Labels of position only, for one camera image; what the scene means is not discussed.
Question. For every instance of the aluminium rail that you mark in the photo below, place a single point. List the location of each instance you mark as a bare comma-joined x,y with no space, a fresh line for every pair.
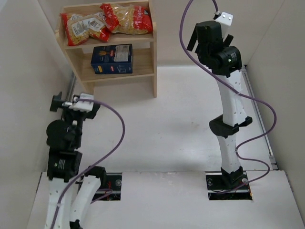
69,88
259,117

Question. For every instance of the right aluminium rail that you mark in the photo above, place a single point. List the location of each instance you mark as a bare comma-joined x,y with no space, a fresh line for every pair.
259,117

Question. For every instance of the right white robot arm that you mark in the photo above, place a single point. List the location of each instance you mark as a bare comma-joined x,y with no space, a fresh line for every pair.
224,60

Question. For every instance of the left aluminium rail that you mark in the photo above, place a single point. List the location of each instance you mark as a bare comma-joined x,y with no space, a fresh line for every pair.
69,88

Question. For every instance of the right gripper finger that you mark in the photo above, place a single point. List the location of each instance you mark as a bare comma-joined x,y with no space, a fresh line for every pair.
193,40
228,40

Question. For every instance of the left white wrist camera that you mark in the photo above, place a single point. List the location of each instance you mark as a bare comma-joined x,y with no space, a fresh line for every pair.
79,103

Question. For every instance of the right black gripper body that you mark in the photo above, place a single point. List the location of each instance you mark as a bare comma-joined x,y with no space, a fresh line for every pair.
208,30

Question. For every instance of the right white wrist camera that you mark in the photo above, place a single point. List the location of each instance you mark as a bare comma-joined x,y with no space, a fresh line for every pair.
225,19

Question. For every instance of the red pasta bag label side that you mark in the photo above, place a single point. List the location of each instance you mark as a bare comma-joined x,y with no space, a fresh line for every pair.
79,28

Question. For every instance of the red pasta bag front side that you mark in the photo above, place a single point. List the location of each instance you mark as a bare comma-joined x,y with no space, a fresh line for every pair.
131,20

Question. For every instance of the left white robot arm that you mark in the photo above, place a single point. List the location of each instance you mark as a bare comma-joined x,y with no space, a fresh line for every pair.
64,211

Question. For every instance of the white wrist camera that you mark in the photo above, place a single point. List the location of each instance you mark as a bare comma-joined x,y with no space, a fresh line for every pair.
225,19
79,103

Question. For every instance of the blue Barilla pasta box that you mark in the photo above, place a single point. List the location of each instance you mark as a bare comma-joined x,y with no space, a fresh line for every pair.
113,59

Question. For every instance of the wooden two-tier shelf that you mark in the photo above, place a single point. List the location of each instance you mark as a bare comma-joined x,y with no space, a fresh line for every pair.
144,53

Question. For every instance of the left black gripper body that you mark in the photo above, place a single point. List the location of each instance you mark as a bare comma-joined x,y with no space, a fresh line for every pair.
57,102

